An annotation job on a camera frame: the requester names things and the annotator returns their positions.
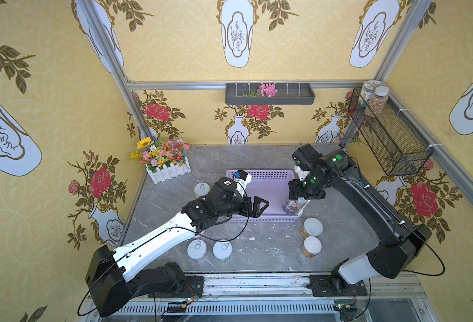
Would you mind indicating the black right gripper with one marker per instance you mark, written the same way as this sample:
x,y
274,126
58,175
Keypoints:
x,y
297,191

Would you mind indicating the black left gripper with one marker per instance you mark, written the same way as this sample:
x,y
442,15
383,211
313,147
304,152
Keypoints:
x,y
246,205

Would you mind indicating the blue yellow label can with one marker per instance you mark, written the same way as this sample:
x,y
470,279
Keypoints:
x,y
294,207

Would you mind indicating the white-lid can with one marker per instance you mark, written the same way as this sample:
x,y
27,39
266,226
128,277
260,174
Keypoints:
x,y
197,250
311,246
222,251
311,227
201,189

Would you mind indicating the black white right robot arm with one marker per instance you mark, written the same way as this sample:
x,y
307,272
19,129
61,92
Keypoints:
x,y
400,240

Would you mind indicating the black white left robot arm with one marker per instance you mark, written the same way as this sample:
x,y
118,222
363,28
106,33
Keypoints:
x,y
116,276

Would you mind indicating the purple perforated plastic basket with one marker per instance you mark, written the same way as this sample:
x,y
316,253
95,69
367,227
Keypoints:
x,y
272,186

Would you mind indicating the flowers in white fence planter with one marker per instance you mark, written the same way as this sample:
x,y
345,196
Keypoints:
x,y
163,160

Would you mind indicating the jar with white lid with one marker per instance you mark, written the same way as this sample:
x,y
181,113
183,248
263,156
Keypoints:
x,y
377,101

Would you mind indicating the pink flower on shelf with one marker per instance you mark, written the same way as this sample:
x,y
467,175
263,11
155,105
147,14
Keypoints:
x,y
267,90

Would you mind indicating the jar with patterned lid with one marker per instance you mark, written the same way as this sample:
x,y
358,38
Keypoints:
x,y
368,88

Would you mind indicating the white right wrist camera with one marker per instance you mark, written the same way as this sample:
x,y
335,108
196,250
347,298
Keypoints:
x,y
300,172

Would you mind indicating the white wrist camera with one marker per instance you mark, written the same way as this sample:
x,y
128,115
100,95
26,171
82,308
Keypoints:
x,y
242,179
300,172

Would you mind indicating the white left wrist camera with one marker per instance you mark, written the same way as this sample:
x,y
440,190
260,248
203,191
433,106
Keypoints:
x,y
242,179

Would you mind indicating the aluminium front rail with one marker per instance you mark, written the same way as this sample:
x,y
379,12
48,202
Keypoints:
x,y
296,285

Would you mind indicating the dark grey wall shelf tray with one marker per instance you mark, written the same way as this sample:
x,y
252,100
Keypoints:
x,y
289,93

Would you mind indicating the black wire mesh basket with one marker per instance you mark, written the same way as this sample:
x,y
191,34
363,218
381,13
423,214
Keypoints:
x,y
398,146

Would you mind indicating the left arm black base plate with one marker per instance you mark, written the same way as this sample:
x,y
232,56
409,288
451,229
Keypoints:
x,y
188,286

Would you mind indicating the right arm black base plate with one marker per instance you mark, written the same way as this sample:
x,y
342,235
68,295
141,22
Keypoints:
x,y
330,286

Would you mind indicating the aluminium frame post left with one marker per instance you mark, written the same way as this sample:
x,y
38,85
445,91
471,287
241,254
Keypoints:
x,y
95,22

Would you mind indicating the aluminium frame post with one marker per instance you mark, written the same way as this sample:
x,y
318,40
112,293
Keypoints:
x,y
374,25
95,22

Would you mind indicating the aluminium frame post right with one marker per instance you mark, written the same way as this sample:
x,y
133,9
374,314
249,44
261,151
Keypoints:
x,y
374,25

